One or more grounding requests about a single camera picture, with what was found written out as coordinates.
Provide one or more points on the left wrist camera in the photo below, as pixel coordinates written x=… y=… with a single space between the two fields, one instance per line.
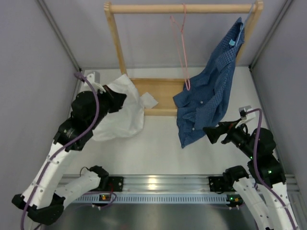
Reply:
x=93 y=82

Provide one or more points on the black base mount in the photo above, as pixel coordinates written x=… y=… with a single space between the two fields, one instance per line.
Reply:
x=115 y=184
x=217 y=184

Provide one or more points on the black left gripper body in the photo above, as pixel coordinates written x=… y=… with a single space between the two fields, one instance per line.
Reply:
x=105 y=101

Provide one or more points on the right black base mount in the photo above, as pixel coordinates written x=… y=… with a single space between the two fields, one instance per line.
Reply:
x=217 y=184

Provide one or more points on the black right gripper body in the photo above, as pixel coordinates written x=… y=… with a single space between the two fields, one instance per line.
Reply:
x=239 y=138

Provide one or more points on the light blue hanger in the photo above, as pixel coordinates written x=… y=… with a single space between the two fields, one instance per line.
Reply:
x=244 y=24

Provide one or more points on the pink wire hanger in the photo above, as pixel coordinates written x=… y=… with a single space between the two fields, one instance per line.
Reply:
x=181 y=51

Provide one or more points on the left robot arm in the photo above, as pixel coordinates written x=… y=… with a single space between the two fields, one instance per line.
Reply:
x=44 y=201

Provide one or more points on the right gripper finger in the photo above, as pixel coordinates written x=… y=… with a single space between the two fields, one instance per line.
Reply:
x=225 y=126
x=214 y=133

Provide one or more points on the wooden clothes rack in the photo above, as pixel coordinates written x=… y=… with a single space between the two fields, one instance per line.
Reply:
x=163 y=90

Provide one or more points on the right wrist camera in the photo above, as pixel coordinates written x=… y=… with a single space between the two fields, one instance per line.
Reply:
x=246 y=115

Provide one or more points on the blue checked shirt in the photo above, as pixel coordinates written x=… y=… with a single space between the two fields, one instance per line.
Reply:
x=206 y=103

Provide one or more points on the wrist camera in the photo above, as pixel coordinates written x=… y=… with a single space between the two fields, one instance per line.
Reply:
x=246 y=115
x=93 y=82

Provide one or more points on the slotted grey cable duct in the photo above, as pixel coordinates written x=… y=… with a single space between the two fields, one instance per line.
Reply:
x=153 y=199

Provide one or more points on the white shirt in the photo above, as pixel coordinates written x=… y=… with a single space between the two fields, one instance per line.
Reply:
x=129 y=120

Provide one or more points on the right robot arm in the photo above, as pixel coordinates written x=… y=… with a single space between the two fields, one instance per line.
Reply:
x=263 y=186

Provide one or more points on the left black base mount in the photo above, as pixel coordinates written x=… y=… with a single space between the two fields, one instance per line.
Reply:
x=115 y=184

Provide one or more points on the aluminium mounting rail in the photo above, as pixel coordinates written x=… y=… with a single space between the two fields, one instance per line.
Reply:
x=171 y=183

